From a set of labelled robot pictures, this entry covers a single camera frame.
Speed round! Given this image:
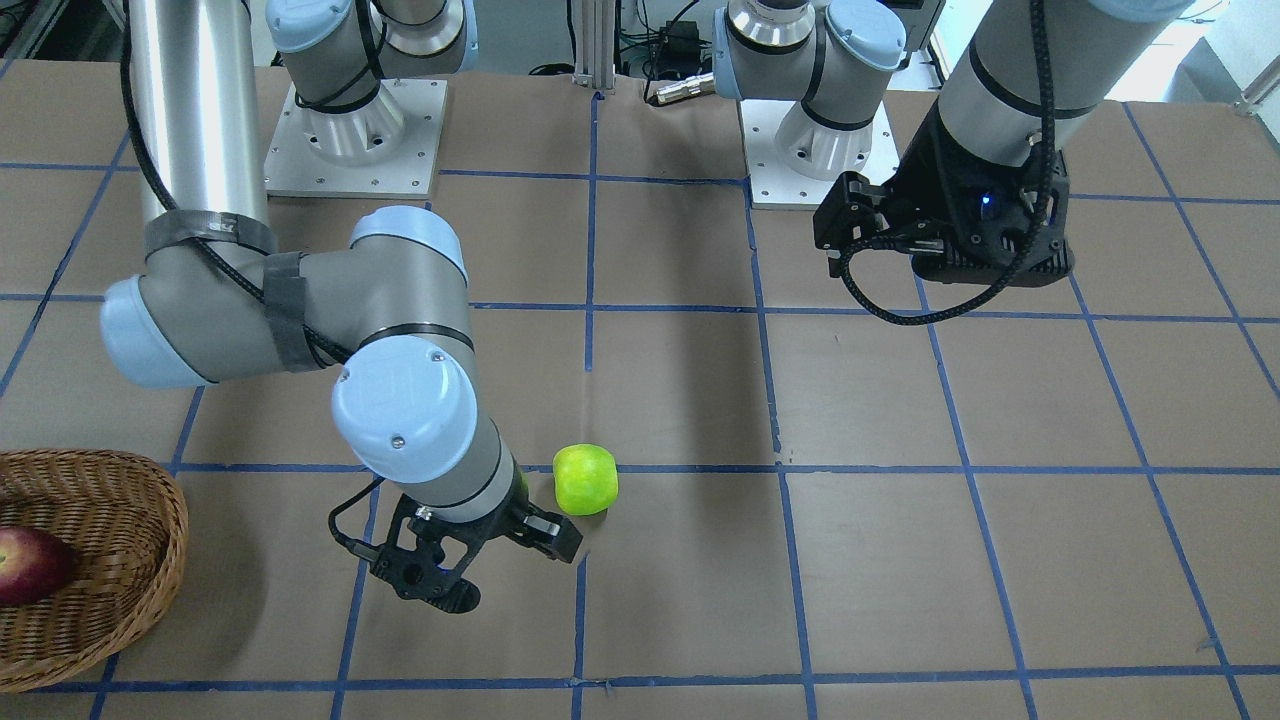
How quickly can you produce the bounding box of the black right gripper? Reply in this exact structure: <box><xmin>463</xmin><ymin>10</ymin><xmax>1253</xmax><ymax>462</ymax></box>
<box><xmin>415</xmin><ymin>450</ymin><xmax>584</xmax><ymax>564</ymax></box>

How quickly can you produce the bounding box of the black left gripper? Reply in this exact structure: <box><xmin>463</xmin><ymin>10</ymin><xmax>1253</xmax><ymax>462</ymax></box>
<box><xmin>812</xmin><ymin>100</ymin><xmax>1011</xmax><ymax>252</ymax></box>

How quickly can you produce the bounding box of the green apple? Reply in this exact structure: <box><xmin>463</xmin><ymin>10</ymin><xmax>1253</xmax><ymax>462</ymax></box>
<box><xmin>552</xmin><ymin>443</ymin><xmax>620</xmax><ymax>516</ymax></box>

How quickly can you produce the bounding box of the red apple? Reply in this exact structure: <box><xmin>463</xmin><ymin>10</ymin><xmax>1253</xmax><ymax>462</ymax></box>
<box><xmin>1</xmin><ymin>527</ymin><xmax>77</xmax><ymax>607</ymax></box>

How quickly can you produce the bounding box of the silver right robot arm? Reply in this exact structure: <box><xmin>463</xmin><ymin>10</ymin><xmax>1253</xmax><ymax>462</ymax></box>
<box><xmin>100</xmin><ymin>1</ymin><xmax>582</xmax><ymax>568</ymax></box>

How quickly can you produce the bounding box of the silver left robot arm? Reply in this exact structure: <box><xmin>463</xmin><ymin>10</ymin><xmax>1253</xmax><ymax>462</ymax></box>
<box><xmin>712</xmin><ymin>1</ymin><xmax>1188</xmax><ymax>266</ymax></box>

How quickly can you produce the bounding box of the woven wicker basket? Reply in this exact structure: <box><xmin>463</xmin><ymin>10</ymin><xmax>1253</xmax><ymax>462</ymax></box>
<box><xmin>1</xmin><ymin>448</ymin><xmax>189</xmax><ymax>694</ymax></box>

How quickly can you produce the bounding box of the silver metal cylinder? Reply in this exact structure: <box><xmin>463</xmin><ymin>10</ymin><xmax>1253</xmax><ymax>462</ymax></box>
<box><xmin>645</xmin><ymin>72</ymin><xmax>716</xmax><ymax>108</ymax></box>

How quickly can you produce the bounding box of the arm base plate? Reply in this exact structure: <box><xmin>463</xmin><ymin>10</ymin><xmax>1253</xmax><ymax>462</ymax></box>
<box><xmin>262</xmin><ymin>79</ymin><xmax>449</xmax><ymax>202</ymax></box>
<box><xmin>739</xmin><ymin>99</ymin><xmax>899</xmax><ymax>211</ymax></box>

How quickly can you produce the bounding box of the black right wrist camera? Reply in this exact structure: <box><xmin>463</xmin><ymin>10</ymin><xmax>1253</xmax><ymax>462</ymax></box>
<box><xmin>326</xmin><ymin>477</ymin><xmax>490</xmax><ymax>614</ymax></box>

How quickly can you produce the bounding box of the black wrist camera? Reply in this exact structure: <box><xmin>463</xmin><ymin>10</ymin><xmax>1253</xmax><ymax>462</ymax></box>
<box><xmin>895</xmin><ymin>146</ymin><xmax>1075</xmax><ymax>287</ymax></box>
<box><xmin>326</xmin><ymin>477</ymin><xmax>490</xmax><ymax>614</ymax></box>

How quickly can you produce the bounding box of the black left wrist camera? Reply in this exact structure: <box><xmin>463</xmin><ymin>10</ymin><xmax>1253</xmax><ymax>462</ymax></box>
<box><xmin>895</xmin><ymin>146</ymin><xmax>1075</xmax><ymax>287</ymax></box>

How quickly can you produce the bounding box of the aluminium frame post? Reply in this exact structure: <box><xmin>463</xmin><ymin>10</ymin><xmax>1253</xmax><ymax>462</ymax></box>
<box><xmin>570</xmin><ymin>1</ymin><xmax>620</xmax><ymax>96</ymax></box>

